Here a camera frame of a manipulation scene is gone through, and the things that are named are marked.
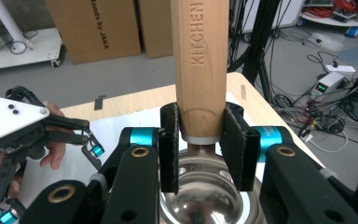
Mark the plain cardboard box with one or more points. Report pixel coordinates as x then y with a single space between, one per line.
155 28

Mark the white wheeled cart with pole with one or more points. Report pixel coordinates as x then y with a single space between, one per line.
28 46

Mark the large printed cardboard box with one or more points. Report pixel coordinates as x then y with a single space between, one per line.
84 28

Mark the black tripod stand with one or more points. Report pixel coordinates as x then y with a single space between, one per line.
258 46

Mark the round white table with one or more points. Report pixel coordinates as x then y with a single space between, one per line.
338 21

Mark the black tape strip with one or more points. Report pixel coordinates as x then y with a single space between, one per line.
99 102

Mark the white power strip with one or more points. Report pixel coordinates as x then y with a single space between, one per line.
341 68

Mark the white bench power supply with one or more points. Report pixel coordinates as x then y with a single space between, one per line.
329 83

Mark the white paper table sheet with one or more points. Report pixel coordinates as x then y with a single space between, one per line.
118 130

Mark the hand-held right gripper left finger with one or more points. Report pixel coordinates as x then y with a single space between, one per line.
169 149

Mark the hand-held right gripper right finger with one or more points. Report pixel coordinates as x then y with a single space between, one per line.
242 158

